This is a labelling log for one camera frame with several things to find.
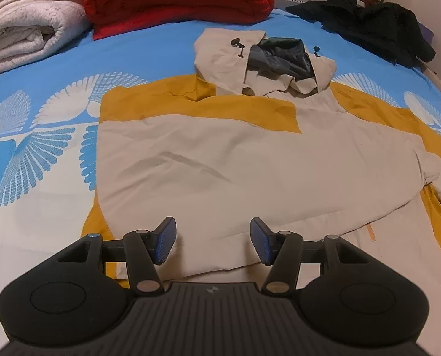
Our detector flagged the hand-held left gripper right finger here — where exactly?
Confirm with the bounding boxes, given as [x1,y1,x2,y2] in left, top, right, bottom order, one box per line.
[250,217,371,298]

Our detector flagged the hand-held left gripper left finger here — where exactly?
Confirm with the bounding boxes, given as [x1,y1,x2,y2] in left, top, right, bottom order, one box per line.
[55,216,178,298]

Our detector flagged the beige and yellow hooded jacket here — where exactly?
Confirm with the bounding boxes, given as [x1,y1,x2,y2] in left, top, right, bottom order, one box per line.
[80,28,441,290]

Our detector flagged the black clothes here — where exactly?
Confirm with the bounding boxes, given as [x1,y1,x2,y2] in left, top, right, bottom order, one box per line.
[285,0,437,69]

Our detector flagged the blue and white printed bedsheet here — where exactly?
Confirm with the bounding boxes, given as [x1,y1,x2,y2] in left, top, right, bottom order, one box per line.
[0,7,441,342]

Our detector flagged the red folded blanket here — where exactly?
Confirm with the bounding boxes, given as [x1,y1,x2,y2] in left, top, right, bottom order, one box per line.
[83,0,277,41]

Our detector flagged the white fleece folded blanket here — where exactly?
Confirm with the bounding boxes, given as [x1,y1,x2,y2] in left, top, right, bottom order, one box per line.
[0,0,94,81]

